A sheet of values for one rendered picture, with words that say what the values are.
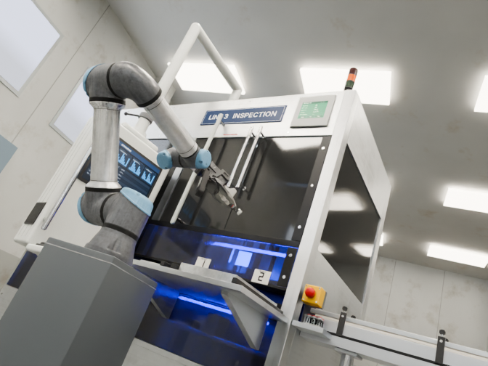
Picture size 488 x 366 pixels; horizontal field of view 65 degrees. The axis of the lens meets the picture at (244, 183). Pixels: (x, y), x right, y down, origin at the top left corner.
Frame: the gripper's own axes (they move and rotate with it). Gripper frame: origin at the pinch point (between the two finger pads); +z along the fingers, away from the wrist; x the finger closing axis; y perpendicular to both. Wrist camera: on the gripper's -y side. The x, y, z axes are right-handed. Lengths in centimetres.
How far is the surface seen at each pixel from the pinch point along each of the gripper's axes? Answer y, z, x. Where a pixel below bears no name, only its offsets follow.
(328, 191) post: 44.1, 22.7, -5.2
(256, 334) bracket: -19, 44, 20
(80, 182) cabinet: -21, -62, 49
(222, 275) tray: -26.1, 19.3, -2.4
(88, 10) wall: 227, -384, 221
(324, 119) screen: 76, -6, -11
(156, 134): 58, -87, 80
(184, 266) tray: -28.1, 6.8, 10.7
